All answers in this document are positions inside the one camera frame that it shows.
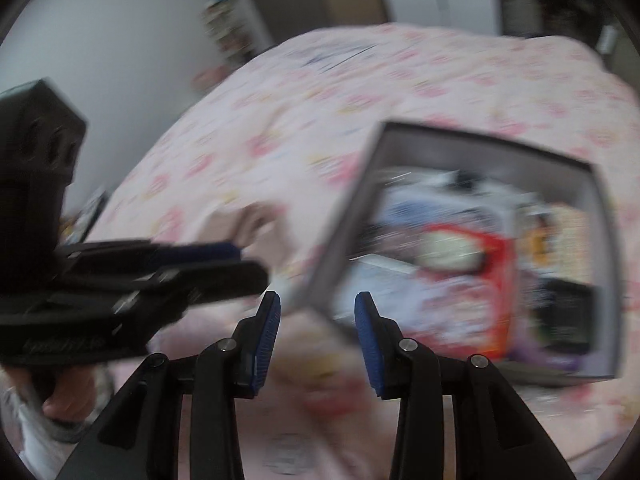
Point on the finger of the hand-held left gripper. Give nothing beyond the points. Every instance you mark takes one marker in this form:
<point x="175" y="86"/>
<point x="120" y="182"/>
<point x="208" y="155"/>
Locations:
<point x="230" y="282"/>
<point x="200" y="254"/>

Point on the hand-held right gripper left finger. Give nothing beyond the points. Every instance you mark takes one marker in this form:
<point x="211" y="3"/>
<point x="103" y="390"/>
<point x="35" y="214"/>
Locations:
<point x="265" y="345"/>

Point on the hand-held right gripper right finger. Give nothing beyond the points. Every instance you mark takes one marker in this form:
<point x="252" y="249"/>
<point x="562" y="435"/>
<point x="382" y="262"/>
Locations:
<point x="367" y="350"/>

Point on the grey storage box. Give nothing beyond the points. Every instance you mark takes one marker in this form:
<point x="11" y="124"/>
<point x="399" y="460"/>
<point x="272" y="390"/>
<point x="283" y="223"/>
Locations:
<point x="450" y="152"/>

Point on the person's left forearm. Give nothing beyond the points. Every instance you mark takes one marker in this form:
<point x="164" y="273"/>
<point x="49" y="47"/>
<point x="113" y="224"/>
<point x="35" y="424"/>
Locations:
<point x="30" y="440"/>

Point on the person's left hand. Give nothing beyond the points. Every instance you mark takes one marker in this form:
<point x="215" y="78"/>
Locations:
<point x="70" y="395"/>

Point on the white printed packet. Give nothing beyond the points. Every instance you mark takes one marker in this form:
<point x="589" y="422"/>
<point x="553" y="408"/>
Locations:
<point x="385" y="290"/>

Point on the pink printed blanket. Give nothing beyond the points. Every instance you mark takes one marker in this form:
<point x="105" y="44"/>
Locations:
<point x="300" y="110"/>

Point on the black packet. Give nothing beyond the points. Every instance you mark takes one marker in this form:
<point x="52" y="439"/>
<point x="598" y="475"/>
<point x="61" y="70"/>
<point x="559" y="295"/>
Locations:
<point x="565" y="315"/>

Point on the yellow patterned packet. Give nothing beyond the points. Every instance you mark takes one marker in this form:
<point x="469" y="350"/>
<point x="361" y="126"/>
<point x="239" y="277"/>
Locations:
<point x="560" y="240"/>

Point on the cluttered shelf rack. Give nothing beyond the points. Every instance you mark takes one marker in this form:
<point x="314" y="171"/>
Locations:
<point x="235" y="35"/>

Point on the white power strip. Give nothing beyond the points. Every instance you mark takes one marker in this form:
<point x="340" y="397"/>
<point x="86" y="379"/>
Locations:
<point x="606" y="40"/>

